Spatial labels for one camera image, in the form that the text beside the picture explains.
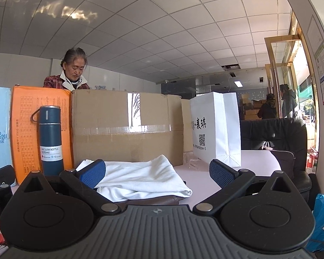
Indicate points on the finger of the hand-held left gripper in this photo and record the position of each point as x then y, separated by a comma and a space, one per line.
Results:
4, 174

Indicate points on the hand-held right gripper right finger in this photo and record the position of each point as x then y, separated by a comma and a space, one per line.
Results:
220, 173

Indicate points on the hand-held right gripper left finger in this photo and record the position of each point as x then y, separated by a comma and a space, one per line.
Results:
93, 174

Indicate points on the white and black shirt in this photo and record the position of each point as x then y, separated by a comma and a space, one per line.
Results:
140, 178

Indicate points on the clear plastic wrap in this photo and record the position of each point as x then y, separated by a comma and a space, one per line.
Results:
193, 162

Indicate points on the brown cardboard box with tape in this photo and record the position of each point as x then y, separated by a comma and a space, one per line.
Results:
110, 145

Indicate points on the orange carton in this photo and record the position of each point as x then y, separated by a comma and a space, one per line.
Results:
24, 129

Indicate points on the blue vacuum bottle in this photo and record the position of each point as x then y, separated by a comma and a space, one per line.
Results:
51, 137

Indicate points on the plain brown cardboard box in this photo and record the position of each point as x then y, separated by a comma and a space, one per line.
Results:
186, 124

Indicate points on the large light blue carton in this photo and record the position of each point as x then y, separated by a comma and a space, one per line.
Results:
0, 113

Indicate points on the white printed bag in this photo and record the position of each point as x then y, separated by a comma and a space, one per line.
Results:
208, 113

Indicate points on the brown folded garment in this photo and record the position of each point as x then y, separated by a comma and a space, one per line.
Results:
151, 201

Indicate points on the black office chair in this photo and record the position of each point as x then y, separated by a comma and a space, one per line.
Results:
272, 135

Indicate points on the dark cushion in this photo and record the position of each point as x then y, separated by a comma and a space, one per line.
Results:
284, 164

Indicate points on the stack of cardboard boxes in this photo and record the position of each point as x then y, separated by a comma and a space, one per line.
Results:
249, 110

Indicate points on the gold door frame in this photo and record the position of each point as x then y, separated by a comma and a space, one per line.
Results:
271, 59

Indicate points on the white framed wall notice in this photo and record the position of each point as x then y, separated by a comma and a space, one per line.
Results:
315, 32

